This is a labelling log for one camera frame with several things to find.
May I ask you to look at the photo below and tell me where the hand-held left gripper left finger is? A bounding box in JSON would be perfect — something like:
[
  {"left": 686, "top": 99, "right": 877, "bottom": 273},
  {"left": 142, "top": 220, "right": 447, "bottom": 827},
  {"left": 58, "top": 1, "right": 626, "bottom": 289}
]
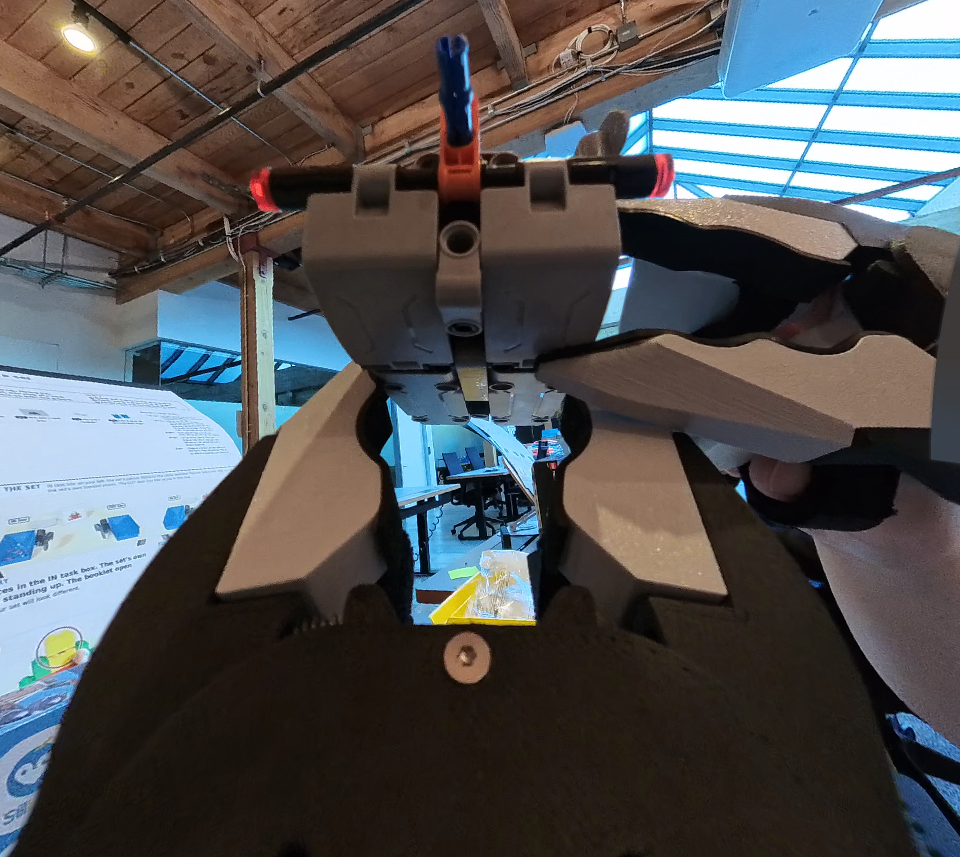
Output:
[{"left": 216, "top": 362, "right": 415, "bottom": 621}]

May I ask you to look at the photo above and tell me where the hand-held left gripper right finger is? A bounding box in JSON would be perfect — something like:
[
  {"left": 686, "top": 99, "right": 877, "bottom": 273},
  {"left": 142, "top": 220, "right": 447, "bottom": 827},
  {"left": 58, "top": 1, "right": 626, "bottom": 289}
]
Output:
[{"left": 534, "top": 398, "right": 729, "bottom": 623}]

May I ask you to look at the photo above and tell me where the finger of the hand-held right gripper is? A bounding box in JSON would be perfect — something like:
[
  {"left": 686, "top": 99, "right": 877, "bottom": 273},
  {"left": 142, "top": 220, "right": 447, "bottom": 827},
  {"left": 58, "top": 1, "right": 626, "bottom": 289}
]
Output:
[
  {"left": 615, "top": 194, "right": 861, "bottom": 338},
  {"left": 535, "top": 332, "right": 936, "bottom": 466}
]

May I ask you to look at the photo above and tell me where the grey building block robot model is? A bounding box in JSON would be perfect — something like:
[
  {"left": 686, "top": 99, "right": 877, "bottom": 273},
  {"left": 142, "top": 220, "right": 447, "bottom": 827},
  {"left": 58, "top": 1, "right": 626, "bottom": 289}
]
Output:
[{"left": 247, "top": 34, "right": 676, "bottom": 427}]

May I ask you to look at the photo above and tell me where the wooden office desk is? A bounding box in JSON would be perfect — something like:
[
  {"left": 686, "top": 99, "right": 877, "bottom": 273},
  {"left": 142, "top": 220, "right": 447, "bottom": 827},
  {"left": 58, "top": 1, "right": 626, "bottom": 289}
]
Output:
[{"left": 395, "top": 483, "right": 461, "bottom": 575}]

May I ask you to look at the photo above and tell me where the person's right hand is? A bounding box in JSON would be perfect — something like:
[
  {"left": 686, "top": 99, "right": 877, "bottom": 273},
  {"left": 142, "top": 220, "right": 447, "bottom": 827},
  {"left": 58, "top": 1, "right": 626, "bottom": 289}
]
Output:
[{"left": 748, "top": 455, "right": 960, "bottom": 596}]

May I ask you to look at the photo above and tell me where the leaning white board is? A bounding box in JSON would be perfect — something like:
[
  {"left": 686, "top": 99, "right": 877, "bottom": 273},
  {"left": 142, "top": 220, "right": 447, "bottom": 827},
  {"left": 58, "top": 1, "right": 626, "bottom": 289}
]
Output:
[{"left": 466, "top": 418, "right": 538, "bottom": 507}]

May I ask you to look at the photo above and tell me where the clear plastic bag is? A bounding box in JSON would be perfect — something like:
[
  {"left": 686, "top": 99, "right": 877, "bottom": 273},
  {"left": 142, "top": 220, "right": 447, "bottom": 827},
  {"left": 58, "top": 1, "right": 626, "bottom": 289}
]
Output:
[{"left": 471, "top": 549, "right": 535, "bottom": 623}]

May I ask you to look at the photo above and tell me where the instruction poster on wooden board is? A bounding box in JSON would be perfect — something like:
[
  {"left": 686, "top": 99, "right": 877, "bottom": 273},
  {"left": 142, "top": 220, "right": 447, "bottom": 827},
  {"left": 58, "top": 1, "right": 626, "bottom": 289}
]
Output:
[{"left": 0, "top": 368, "right": 245, "bottom": 693}]

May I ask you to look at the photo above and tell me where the blue robot kit box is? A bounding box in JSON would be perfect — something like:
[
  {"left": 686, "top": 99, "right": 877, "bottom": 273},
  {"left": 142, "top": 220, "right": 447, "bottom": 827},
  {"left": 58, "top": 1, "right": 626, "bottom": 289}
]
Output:
[{"left": 0, "top": 669, "right": 85, "bottom": 857}]

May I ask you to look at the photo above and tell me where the ceiling spot light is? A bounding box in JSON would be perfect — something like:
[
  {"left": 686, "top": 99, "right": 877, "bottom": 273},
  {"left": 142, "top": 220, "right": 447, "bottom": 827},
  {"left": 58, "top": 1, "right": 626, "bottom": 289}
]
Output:
[{"left": 60, "top": 8, "right": 100, "bottom": 56}]

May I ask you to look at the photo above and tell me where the coiled white cable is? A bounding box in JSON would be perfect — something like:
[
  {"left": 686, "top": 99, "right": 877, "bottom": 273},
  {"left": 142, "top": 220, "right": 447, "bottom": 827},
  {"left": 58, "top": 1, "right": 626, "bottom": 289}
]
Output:
[{"left": 558, "top": 24, "right": 618, "bottom": 68}]

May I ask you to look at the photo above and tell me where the black strap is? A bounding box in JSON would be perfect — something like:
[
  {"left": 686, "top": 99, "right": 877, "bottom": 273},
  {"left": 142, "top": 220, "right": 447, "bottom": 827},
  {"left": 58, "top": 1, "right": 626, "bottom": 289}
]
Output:
[{"left": 885, "top": 714, "right": 960, "bottom": 839}]

